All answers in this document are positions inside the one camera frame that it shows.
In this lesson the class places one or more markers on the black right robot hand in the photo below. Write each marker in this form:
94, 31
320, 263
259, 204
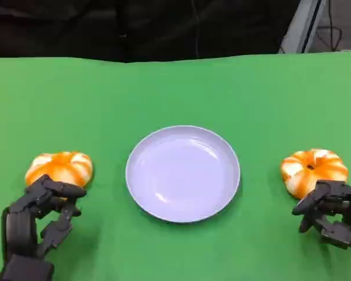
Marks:
339, 202

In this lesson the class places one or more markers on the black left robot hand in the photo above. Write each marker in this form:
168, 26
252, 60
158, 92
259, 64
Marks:
20, 222

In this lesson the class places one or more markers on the lilac plate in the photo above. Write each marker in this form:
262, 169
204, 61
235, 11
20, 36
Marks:
182, 175

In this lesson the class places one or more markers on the green table cloth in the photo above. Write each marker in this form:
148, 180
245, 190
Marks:
175, 93

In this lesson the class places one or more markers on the black cloth backdrop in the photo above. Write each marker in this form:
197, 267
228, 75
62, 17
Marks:
76, 29

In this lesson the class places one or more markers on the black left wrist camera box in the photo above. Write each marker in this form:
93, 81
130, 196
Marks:
26, 269

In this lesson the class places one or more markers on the grey metal frame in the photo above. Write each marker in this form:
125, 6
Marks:
304, 26

